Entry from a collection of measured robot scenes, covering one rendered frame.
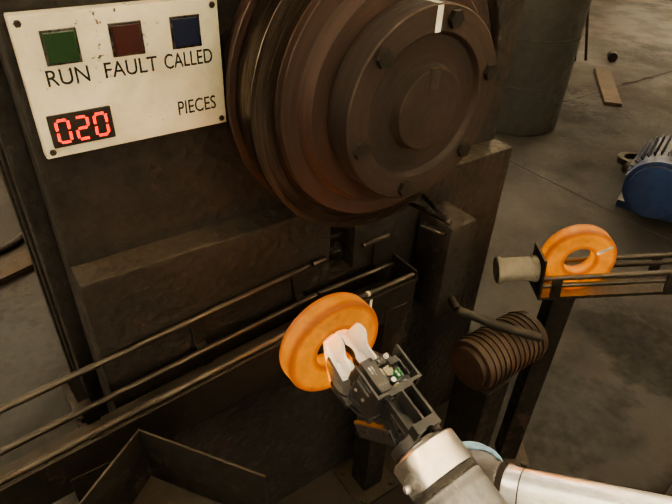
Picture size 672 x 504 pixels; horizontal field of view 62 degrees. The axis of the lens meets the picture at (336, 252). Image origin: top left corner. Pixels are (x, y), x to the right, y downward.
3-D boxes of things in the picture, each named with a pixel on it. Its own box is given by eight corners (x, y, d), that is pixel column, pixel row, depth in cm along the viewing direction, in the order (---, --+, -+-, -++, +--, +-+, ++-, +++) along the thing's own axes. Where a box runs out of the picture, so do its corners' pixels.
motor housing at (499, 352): (421, 468, 157) (450, 330, 126) (475, 432, 168) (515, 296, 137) (453, 505, 149) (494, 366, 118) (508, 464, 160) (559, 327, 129)
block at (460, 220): (404, 292, 133) (416, 206, 119) (429, 281, 137) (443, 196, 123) (435, 318, 126) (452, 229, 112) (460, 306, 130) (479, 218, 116)
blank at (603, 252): (553, 290, 130) (558, 300, 127) (527, 244, 122) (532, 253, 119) (620, 261, 125) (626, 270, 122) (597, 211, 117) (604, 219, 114)
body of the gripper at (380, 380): (396, 338, 73) (455, 415, 68) (380, 370, 80) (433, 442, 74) (349, 362, 70) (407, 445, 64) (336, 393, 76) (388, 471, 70)
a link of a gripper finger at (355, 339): (350, 297, 79) (389, 347, 74) (342, 320, 83) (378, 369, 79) (332, 305, 77) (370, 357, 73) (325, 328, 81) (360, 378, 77)
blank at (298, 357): (269, 325, 75) (282, 339, 73) (361, 273, 81) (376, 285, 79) (287, 395, 85) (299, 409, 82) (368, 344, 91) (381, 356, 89)
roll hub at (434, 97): (324, 205, 84) (330, 5, 67) (457, 162, 97) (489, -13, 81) (345, 222, 80) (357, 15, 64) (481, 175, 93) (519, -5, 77)
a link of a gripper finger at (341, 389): (346, 347, 78) (382, 397, 74) (344, 353, 79) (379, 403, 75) (318, 361, 76) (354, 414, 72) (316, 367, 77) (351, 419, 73)
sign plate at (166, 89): (44, 154, 75) (2, 12, 65) (221, 117, 88) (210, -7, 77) (48, 160, 74) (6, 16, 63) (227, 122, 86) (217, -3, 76)
